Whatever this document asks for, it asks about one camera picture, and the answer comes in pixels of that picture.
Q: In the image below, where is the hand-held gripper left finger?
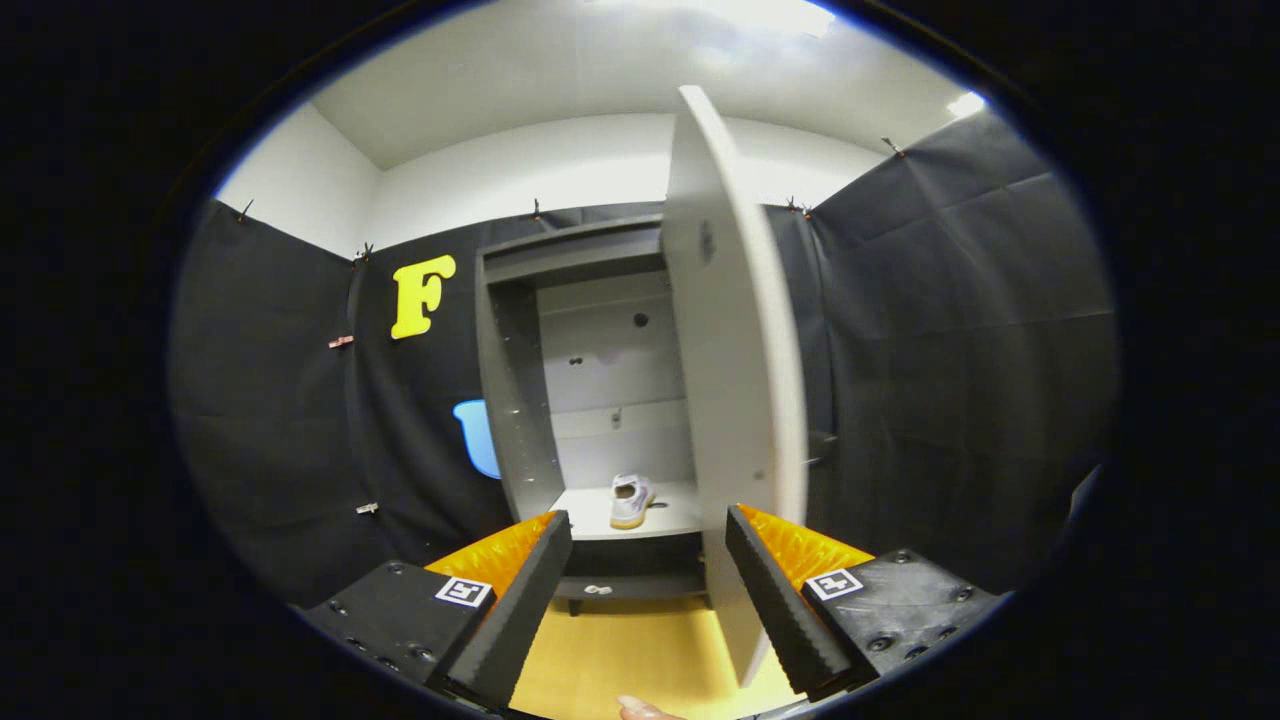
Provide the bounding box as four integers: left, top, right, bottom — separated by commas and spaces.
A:
300, 508, 575, 711

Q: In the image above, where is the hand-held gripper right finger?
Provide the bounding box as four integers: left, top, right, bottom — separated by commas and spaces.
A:
724, 504, 1006, 701

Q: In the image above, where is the white shoe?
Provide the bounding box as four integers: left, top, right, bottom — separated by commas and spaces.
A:
609, 473, 658, 531

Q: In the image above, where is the grey shoe cabinet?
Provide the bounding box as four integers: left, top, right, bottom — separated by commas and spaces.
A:
474, 214, 723, 617

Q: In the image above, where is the black backdrop cloth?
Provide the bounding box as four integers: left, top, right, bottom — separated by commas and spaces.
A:
168, 105, 1119, 611

